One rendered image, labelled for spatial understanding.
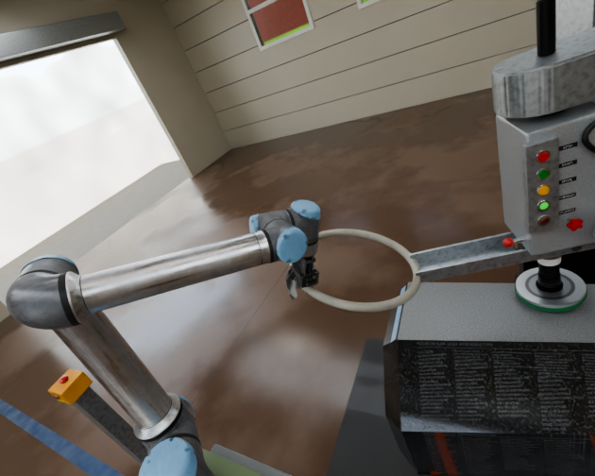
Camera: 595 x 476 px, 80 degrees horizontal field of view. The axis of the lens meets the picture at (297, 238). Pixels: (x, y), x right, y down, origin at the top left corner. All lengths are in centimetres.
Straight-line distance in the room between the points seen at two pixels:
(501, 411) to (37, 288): 142
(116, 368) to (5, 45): 659
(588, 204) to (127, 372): 137
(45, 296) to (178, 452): 55
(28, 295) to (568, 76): 129
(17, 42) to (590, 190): 727
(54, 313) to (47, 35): 701
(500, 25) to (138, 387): 692
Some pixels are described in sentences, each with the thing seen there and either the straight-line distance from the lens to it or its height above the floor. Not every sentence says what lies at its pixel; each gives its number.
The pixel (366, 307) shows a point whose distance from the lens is 117.
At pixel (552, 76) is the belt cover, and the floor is 169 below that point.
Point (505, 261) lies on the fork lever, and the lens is 139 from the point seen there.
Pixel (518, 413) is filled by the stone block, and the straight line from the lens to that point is 154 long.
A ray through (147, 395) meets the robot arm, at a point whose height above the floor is 131.
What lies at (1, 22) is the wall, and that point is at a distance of 785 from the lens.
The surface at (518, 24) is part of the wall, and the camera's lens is 720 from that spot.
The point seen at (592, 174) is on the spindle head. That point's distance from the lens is 127.
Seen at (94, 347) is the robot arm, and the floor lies 153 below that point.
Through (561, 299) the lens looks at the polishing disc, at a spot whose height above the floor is 90.
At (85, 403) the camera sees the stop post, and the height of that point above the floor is 94.
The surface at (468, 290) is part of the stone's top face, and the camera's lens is 168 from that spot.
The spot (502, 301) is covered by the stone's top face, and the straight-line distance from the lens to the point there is 163.
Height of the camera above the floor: 199
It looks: 29 degrees down
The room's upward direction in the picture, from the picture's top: 24 degrees counter-clockwise
